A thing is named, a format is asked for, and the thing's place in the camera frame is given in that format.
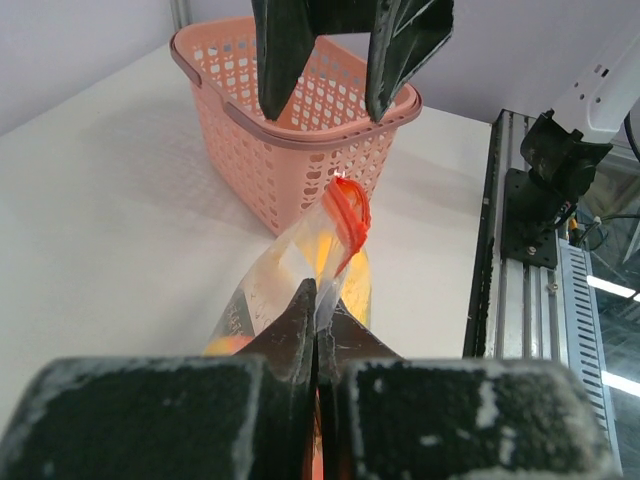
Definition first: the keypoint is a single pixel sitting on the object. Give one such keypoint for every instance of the pink plastic basket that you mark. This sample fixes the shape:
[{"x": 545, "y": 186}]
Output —
[{"x": 280, "y": 168}]

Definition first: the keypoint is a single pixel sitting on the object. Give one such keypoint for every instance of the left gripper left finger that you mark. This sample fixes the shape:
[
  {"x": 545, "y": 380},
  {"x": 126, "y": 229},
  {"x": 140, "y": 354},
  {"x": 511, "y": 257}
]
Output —
[{"x": 243, "y": 416}]

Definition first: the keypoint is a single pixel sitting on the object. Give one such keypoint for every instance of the clear zip top bag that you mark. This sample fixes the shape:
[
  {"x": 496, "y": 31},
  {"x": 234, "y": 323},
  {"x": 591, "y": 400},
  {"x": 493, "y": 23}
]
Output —
[{"x": 286, "y": 296}]

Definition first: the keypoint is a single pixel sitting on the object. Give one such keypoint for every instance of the grey slotted cable duct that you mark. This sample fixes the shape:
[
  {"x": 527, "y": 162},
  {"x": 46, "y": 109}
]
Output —
[{"x": 584, "y": 341}]

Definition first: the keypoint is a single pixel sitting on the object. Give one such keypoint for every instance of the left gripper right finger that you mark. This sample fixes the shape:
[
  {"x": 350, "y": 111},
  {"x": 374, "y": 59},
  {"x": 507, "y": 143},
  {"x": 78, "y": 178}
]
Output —
[{"x": 386, "y": 417}]

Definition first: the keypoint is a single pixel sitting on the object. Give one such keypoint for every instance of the aluminium front rail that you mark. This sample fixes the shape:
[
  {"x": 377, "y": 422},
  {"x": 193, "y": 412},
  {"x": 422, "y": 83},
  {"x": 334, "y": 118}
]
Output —
[{"x": 516, "y": 307}]

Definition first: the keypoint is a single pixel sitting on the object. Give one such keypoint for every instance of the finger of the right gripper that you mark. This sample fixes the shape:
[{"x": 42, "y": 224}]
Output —
[
  {"x": 405, "y": 35},
  {"x": 286, "y": 32}
]

